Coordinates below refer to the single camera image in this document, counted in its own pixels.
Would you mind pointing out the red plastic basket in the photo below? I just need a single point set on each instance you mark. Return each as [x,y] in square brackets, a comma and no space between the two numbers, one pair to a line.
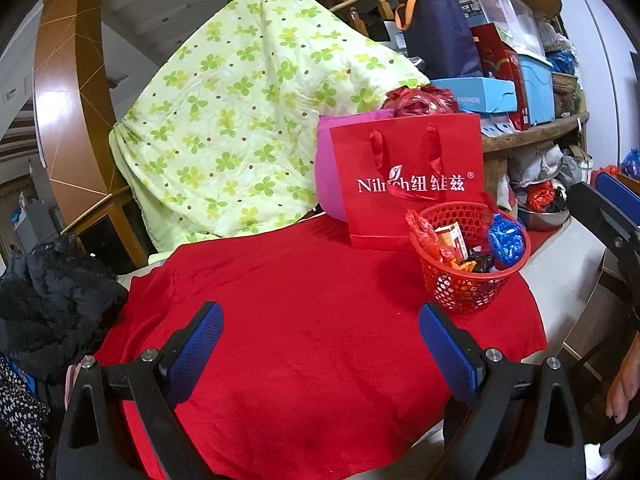
[465,295]

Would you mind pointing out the steel bowl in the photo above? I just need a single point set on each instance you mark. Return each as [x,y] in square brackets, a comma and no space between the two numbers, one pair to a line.
[542,219]

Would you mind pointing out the crumpled red plastic bag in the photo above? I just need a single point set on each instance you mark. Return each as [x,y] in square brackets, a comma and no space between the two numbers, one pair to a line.
[420,100]

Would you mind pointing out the brown wooden pillar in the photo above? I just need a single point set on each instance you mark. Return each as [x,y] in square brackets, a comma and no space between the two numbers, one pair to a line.
[65,85]

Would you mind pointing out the pink pillow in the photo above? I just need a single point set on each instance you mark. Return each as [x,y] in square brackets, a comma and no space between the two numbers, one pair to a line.
[332,180]

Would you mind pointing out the grey appliance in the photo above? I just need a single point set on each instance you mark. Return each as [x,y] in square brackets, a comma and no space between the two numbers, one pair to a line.
[37,220]

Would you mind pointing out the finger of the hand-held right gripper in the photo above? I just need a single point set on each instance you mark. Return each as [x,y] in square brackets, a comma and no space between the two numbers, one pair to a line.
[617,190]
[605,220]

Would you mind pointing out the small woven basket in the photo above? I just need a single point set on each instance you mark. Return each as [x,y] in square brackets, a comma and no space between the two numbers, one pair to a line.
[565,82]

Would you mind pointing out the clear plastic storage container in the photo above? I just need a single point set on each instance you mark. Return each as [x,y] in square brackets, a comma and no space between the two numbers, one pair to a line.
[510,10]

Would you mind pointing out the red blanket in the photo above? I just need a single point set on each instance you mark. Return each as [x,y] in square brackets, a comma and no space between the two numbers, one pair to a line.
[300,310]

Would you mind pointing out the red paper gift bag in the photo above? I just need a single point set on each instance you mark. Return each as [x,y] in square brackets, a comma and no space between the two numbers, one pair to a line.
[450,145]

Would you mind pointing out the tall red box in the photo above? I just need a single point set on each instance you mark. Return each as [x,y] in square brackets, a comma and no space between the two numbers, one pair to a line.
[500,60]

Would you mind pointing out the small orange white box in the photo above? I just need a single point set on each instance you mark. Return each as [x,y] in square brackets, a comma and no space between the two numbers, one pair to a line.
[449,236]

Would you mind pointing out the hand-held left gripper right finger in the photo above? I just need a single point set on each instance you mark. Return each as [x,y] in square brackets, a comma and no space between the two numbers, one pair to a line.
[450,350]

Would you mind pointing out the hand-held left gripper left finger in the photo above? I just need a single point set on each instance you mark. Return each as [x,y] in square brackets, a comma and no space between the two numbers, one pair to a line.
[200,340]

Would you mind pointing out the beige striped cloth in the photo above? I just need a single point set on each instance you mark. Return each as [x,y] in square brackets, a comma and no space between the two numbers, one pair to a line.
[71,385]

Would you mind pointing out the black padded jacket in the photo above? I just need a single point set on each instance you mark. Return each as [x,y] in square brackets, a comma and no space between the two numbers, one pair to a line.
[55,300]

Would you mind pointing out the person's right hand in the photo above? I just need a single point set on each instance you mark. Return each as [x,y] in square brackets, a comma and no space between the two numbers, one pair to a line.
[627,385]

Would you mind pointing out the grey white plastic bags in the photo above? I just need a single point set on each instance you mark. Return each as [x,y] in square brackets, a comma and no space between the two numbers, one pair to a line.
[540,165]

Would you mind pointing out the red plastic wrapper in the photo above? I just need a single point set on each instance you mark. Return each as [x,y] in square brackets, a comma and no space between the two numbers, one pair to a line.
[422,235]

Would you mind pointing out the black floral cloth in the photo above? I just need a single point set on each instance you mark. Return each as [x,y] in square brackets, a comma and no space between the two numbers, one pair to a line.
[20,420]

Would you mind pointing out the wooden side table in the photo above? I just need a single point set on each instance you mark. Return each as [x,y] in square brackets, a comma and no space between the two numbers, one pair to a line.
[530,135]

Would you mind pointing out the glass balustrade wooden rail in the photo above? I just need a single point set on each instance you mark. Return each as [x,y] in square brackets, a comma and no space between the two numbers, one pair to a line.
[110,230]

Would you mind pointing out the blue plastic crate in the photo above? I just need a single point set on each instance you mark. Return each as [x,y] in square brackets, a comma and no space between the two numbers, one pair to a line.
[537,85]

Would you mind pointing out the red black plastic bag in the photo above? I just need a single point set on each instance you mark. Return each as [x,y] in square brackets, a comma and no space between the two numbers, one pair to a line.
[545,197]

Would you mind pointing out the green clover print quilt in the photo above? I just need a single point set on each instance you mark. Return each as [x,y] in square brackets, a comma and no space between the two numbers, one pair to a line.
[225,110]

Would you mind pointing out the light blue cardboard box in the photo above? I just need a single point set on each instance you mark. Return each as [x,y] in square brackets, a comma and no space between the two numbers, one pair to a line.
[475,92]

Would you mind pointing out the blue plastic bag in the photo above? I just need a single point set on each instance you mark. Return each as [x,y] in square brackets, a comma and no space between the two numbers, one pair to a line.
[505,240]
[631,164]
[561,62]

